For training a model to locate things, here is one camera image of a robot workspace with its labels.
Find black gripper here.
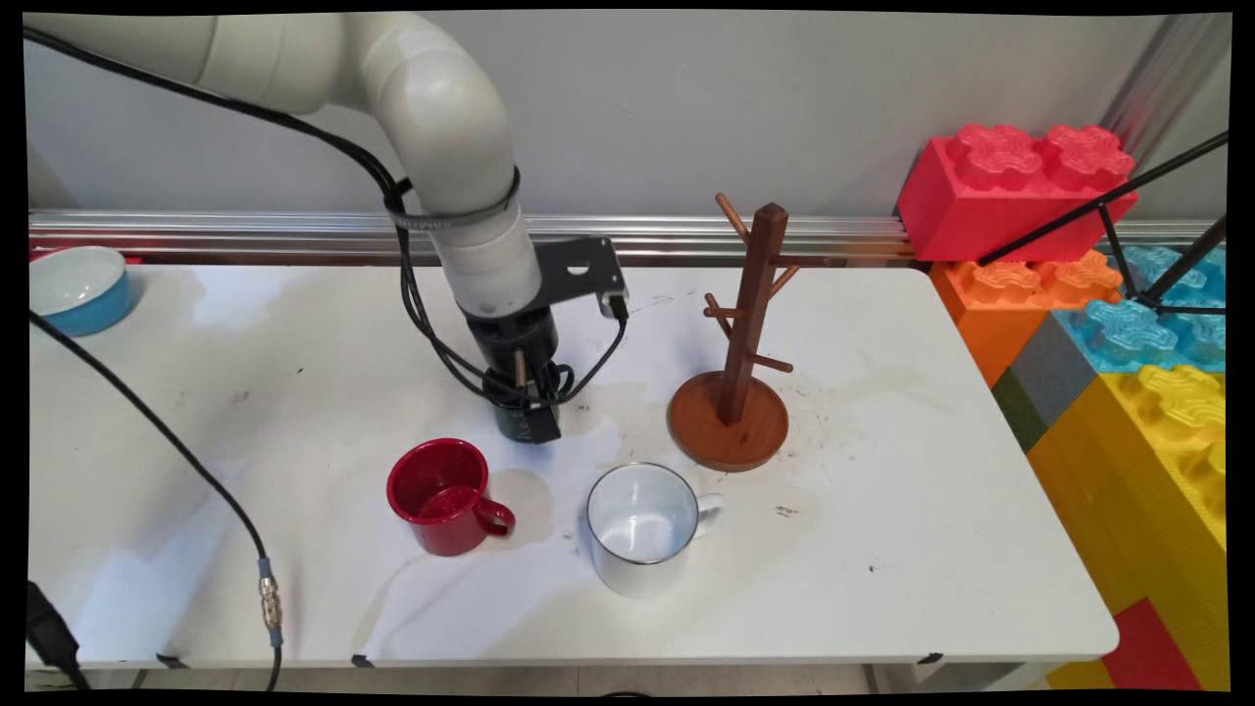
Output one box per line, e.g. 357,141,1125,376
461,304,564,445

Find green enamel mug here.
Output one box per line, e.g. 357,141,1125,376
494,397,550,445

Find red enamel mug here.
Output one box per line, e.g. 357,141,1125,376
386,437,518,558

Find white enamel mug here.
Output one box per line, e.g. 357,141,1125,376
586,462,725,599

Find wooden mug tree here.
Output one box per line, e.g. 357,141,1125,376
669,193,846,474

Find giant orange toy brick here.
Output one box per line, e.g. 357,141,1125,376
929,250,1125,389

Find giant dark green toy brick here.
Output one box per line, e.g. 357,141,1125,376
990,368,1051,455

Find blue bowl white inside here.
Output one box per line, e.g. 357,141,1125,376
29,245,136,338

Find giant red toy brick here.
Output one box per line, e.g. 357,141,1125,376
895,124,1140,265

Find giant grey toy brick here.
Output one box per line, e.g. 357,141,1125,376
1008,312,1100,429

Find giant light blue toy brick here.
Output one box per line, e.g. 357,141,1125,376
1054,245,1228,375

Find giant yellow toy brick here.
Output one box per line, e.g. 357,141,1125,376
1027,365,1231,692

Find black tripod legs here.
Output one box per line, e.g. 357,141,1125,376
978,130,1231,317

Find flat red toy brick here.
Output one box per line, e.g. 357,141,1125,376
1100,598,1206,692

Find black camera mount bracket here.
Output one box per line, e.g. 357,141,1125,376
533,235,629,317

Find black velcro strap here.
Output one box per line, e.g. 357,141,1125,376
385,167,522,227

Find black cable with metal connector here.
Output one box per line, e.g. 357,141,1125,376
27,310,286,692

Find black cable with brass plug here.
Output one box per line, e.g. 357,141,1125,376
22,25,579,413

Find aluminium rail behind table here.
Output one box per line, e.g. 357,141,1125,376
27,209,1227,269

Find aluminium post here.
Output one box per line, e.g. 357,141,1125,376
1098,14,1232,177

